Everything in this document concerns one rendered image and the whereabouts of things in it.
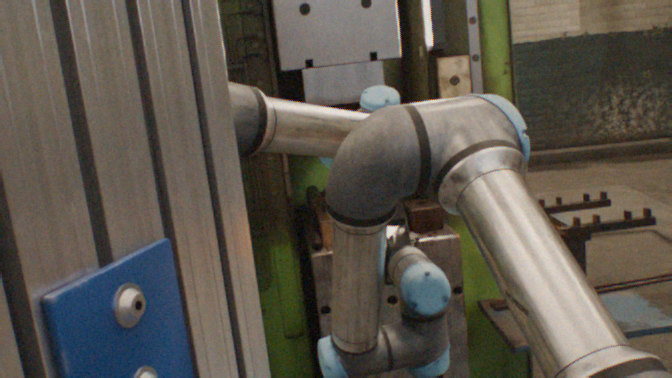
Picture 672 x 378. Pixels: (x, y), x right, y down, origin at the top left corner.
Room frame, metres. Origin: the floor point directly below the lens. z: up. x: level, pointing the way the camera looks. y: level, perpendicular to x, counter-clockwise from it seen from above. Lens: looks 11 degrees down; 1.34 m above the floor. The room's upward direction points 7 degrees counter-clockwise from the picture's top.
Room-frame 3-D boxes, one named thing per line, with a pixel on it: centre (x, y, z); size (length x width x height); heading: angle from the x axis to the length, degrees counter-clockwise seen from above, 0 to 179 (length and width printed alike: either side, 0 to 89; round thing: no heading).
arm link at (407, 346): (0.97, -0.10, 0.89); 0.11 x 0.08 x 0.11; 103
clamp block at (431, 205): (1.61, -0.22, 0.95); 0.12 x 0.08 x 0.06; 5
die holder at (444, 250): (1.76, -0.08, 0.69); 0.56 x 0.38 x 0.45; 5
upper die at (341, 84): (1.75, -0.02, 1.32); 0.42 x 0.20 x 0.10; 5
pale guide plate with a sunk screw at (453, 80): (1.70, -0.34, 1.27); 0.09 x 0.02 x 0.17; 95
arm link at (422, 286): (0.97, -0.12, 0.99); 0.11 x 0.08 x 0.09; 5
